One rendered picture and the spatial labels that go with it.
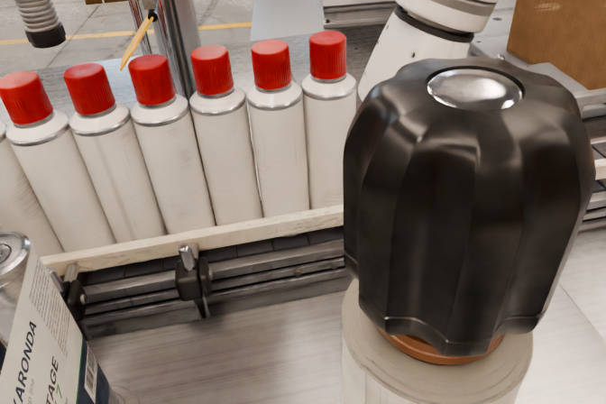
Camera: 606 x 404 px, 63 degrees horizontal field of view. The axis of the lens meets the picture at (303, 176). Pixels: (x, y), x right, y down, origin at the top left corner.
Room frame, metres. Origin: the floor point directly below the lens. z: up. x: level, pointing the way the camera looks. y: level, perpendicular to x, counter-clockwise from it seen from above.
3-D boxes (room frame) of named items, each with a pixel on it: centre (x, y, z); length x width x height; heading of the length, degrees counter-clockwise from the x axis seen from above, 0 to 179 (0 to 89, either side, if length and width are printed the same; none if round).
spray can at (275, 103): (0.41, 0.02, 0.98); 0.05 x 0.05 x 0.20
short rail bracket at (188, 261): (0.31, 0.11, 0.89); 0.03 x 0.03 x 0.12; 9
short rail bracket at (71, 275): (0.31, 0.22, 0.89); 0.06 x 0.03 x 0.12; 9
